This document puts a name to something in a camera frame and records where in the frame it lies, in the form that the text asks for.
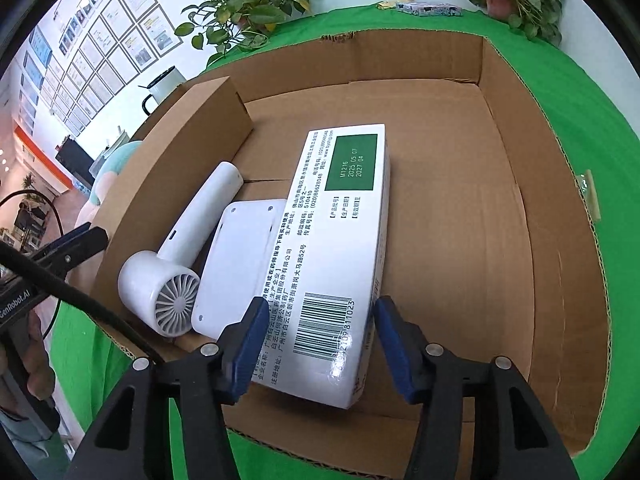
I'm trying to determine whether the white hair dryer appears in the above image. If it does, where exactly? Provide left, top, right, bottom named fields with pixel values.
left=117, top=162, right=243, bottom=338

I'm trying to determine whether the pig plush toy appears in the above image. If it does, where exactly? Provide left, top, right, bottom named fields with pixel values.
left=71, top=140, right=144, bottom=296

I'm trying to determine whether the small brown cardboard box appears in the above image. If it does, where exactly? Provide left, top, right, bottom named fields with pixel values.
left=90, top=77, right=253, bottom=314

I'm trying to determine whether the white plastic device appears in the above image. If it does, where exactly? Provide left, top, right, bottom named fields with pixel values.
left=191, top=198, right=286, bottom=340

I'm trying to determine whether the white green medicine box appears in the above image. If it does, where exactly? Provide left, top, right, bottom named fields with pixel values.
left=253, top=124, right=390, bottom=408

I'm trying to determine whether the left hand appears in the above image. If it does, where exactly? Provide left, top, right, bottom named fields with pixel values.
left=1, top=311, right=55, bottom=413

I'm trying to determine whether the green tablecloth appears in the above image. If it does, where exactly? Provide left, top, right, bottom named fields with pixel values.
left=52, top=6, right=639, bottom=479

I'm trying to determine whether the black cabinet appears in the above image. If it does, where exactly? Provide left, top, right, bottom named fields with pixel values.
left=55, top=136, right=94, bottom=188

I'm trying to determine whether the large open cardboard box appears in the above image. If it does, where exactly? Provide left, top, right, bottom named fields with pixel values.
left=137, top=29, right=610, bottom=456

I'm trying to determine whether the white enamel mug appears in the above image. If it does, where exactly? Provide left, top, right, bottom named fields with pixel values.
left=141, top=66, right=186, bottom=116

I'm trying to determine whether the left potted plant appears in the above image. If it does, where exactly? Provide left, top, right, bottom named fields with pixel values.
left=174, top=0, right=312, bottom=64

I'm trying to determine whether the colourful pack at back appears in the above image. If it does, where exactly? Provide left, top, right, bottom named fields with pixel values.
left=395, top=2, right=462, bottom=16

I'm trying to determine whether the yellow item at back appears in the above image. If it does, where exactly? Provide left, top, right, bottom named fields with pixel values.
left=376, top=0, right=414, bottom=10

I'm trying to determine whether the black cable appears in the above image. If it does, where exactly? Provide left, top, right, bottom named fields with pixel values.
left=0, top=187, right=166, bottom=366

